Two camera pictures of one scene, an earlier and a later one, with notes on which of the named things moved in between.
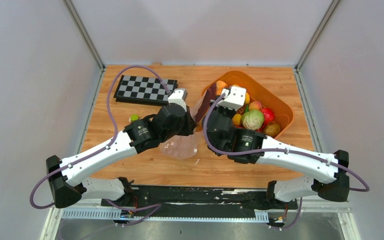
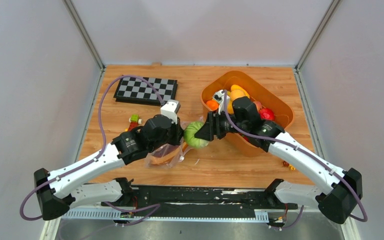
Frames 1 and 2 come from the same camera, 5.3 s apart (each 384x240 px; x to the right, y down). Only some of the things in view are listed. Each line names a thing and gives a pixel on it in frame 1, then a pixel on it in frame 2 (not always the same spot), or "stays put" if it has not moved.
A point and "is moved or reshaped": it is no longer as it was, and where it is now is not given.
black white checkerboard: (144, 89) stays put
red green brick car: (133, 117) stays put
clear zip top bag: (184, 146) is moved or reshaped
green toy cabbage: (252, 119) is moved or reshaped
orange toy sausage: (210, 96) -> (162, 158)
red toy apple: (269, 116) stays put
